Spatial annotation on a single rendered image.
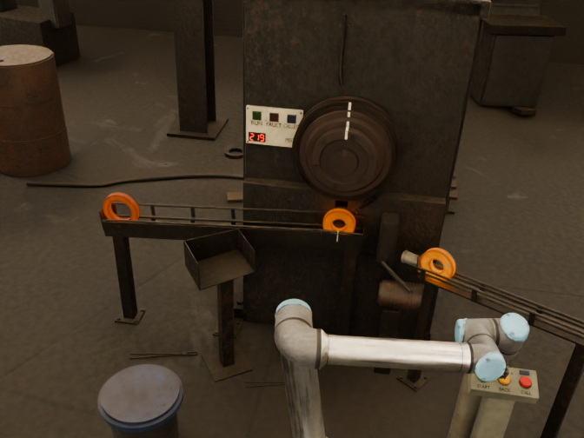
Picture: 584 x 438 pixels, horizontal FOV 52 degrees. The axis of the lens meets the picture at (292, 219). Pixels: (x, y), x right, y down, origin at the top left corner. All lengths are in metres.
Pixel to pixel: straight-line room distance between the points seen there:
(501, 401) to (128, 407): 1.38
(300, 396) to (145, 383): 0.72
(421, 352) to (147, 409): 1.09
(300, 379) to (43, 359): 1.70
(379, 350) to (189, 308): 1.86
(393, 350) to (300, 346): 0.27
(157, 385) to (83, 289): 1.38
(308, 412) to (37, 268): 2.37
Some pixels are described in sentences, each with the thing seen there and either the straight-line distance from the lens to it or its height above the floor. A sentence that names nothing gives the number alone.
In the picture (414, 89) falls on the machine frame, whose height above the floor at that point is 1.38.
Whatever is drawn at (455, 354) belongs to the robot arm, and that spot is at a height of 1.00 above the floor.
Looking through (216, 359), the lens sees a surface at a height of 0.01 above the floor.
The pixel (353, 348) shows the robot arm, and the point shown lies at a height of 1.00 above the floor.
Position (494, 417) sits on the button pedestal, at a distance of 2.47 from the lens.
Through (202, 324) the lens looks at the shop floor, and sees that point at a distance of 3.34.
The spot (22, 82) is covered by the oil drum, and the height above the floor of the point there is 0.75.
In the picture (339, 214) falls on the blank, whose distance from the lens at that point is 2.77.
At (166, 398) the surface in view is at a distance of 2.40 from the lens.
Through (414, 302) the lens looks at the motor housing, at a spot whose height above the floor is 0.48.
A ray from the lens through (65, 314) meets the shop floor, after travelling 3.56.
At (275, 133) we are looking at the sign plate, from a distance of 2.76.
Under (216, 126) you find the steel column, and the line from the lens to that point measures 5.71.
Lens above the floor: 2.19
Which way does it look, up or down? 31 degrees down
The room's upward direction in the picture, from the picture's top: 3 degrees clockwise
